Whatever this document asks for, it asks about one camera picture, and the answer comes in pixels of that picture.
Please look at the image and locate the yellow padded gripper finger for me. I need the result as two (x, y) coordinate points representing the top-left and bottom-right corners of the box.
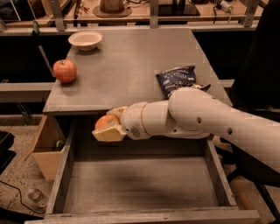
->
(106, 106), (128, 118)
(92, 124), (127, 142)

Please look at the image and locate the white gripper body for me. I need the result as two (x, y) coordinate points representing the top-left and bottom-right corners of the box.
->
(121, 101), (151, 140)

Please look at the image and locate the orange fruit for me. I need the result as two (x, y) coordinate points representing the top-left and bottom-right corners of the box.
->
(94, 115), (120, 130)

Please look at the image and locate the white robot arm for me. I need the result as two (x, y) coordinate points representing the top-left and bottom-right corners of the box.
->
(92, 87), (280, 172)

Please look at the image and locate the open grey top drawer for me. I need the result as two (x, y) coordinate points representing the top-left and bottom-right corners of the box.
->
(25, 119), (259, 224)

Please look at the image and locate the grey cabinet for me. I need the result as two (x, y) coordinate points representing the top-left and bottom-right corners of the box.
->
(44, 28), (231, 119)

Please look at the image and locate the blue chip bag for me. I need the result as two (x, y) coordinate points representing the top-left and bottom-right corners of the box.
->
(155, 65), (212, 99)

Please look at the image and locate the cardboard box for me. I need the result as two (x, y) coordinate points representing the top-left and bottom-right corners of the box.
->
(24, 115), (64, 180)

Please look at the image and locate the red apple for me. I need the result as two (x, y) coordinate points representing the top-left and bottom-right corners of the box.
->
(53, 59), (77, 83)

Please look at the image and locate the white paper bowl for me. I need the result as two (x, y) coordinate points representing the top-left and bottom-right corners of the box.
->
(68, 31), (102, 52)

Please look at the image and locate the clear plastic bottle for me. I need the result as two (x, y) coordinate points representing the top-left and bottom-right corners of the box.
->
(28, 188), (48, 208)

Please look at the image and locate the tan hat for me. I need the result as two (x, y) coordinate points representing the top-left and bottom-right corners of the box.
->
(93, 0), (132, 18)

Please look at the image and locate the black case on floor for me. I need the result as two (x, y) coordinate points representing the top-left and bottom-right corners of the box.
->
(0, 131), (17, 174)

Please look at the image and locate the black office chair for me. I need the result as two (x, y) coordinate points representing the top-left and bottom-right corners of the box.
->
(223, 0), (280, 224)

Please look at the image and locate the black floor cable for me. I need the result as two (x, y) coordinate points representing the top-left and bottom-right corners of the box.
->
(0, 179), (47, 214)

